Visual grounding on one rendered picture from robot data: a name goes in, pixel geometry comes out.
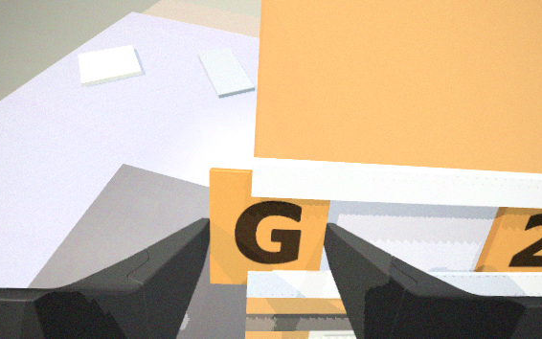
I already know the pale yellow board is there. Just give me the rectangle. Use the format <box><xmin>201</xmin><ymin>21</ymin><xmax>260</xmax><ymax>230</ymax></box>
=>
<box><xmin>245</xmin><ymin>0</ymin><xmax>542</xmax><ymax>339</ymax></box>

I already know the orange tile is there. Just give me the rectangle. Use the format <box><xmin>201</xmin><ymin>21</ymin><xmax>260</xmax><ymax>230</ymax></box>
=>
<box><xmin>474</xmin><ymin>207</ymin><xmax>542</xmax><ymax>273</ymax></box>
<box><xmin>209</xmin><ymin>168</ymin><xmax>330</xmax><ymax>284</ymax></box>

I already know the white flat rectangular block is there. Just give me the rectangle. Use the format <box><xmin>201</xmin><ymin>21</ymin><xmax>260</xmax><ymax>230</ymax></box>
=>
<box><xmin>79</xmin><ymin>45</ymin><xmax>143</xmax><ymax>87</ymax></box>

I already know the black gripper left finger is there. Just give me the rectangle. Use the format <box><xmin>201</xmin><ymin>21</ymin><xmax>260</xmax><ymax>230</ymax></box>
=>
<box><xmin>0</xmin><ymin>218</ymin><xmax>210</xmax><ymax>339</ymax></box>

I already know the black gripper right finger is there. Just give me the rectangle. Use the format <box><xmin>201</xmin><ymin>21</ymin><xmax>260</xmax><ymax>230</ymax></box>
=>
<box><xmin>324</xmin><ymin>223</ymin><xmax>542</xmax><ymax>339</ymax></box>

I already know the white paper ticket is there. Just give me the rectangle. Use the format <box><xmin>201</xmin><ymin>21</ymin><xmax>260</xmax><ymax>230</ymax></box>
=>
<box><xmin>308</xmin><ymin>331</ymin><xmax>356</xmax><ymax>339</ymax></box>

